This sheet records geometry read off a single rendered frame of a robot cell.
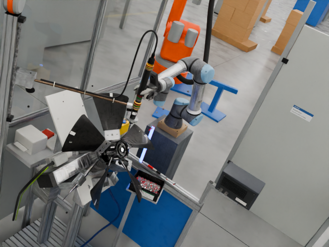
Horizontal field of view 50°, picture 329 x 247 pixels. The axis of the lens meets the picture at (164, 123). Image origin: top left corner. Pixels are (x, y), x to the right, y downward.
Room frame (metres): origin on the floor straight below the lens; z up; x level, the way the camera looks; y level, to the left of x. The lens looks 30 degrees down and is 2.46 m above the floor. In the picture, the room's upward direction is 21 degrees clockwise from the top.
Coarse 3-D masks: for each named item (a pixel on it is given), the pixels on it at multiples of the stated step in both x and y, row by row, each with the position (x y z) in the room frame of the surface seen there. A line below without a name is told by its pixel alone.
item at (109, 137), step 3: (114, 129) 1.77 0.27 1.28; (117, 129) 1.78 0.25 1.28; (105, 132) 1.75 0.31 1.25; (108, 132) 1.76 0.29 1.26; (111, 132) 1.76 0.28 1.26; (114, 132) 1.76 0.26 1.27; (117, 132) 1.77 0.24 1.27; (105, 135) 1.74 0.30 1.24; (108, 135) 1.74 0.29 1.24; (111, 135) 1.75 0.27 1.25; (114, 135) 1.75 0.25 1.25; (117, 135) 1.76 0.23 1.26; (105, 138) 1.73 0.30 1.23; (108, 138) 1.73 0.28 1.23; (111, 138) 1.74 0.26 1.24; (114, 138) 1.74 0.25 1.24; (117, 138) 1.75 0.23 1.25
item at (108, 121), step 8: (120, 96) 1.93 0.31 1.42; (96, 104) 1.83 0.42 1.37; (104, 104) 1.84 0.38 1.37; (112, 104) 1.86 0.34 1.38; (120, 104) 1.89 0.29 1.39; (104, 112) 1.82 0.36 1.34; (112, 112) 1.83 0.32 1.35; (120, 112) 1.86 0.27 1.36; (104, 120) 1.79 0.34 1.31; (112, 120) 1.80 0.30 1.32; (120, 120) 1.82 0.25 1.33; (104, 128) 1.76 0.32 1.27; (112, 128) 1.77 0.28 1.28; (120, 128) 1.79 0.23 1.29
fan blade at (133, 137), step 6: (132, 126) 2.02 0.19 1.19; (138, 126) 2.06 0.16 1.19; (126, 132) 1.94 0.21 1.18; (132, 132) 1.96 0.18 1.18; (138, 132) 2.00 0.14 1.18; (144, 132) 2.04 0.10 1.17; (120, 138) 1.85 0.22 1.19; (126, 138) 1.87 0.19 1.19; (132, 138) 1.90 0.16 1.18; (138, 138) 1.93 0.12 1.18; (144, 138) 1.98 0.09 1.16; (132, 144) 1.83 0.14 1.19; (138, 144) 1.87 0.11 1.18; (144, 144) 1.92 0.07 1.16; (150, 144) 1.97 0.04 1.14
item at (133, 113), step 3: (153, 54) 1.79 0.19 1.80; (150, 57) 1.79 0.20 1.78; (153, 57) 1.79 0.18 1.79; (150, 60) 1.78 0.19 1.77; (153, 60) 1.79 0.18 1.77; (150, 63) 1.78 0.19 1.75; (153, 63) 1.79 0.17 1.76; (132, 111) 1.78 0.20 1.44; (135, 111) 1.78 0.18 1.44; (132, 114) 1.78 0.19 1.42; (135, 114) 1.78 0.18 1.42; (132, 117) 1.78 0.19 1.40; (135, 117) 1.79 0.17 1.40; (132, 123) 1.79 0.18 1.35
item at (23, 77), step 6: (18, 72) 1.62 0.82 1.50; (24, 72) 1.64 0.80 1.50; (30, 72) 1.66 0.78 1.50; (36, 72) 1.69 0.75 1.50; (18, 78) 1.61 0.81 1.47; (24, 78) 1.62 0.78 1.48; (30, 78) 1.62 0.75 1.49; (18, 84) 1.61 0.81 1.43; (24, 84) 1.62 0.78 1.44; (30, 84) 1.63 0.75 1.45
